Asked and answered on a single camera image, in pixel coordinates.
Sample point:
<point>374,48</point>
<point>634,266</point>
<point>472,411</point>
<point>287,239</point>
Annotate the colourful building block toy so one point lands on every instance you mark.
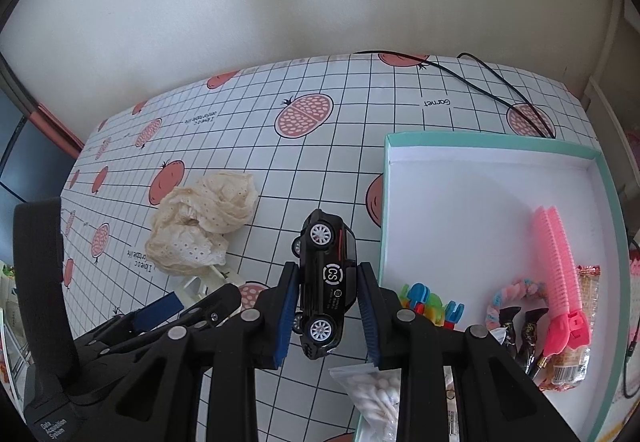
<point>425,299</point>

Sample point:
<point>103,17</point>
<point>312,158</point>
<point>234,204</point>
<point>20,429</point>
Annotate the pink hair clip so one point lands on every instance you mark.
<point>552,252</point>

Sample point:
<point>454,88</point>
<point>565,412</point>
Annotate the black crinkled wrapper packet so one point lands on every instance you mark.
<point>530,337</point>

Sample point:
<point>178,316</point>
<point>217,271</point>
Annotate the cream lace cloth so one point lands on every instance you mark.
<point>210,207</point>

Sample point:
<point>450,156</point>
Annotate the orange biscuit snack packet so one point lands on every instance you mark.
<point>570,372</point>

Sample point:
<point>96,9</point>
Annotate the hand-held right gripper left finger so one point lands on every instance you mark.
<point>285,312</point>

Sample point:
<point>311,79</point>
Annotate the white wooden furniture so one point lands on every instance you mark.
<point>607,112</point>

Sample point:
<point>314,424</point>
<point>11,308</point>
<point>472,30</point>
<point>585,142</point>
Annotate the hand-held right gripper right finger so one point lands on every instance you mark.
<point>367,317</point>

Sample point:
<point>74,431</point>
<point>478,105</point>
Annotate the colourful printed packaging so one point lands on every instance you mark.
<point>9,292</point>

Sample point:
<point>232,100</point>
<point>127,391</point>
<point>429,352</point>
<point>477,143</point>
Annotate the black toy car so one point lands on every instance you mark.
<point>325,292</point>

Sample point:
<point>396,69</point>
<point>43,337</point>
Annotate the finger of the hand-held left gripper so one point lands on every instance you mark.
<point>157,312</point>
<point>222,299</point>

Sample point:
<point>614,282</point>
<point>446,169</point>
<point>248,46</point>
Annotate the dark panel with pink edge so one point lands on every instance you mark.
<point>15,147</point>

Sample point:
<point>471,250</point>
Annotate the clear bag of cotton swabs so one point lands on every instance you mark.
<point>370,397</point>

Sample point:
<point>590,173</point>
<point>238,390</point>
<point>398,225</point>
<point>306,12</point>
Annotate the striped crochet rug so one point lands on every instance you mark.
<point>634,262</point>

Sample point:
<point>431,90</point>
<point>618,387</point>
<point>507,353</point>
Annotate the teal cardboard box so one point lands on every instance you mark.
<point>475,202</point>

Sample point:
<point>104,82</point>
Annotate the white plastic item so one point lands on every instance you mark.
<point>212,278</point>

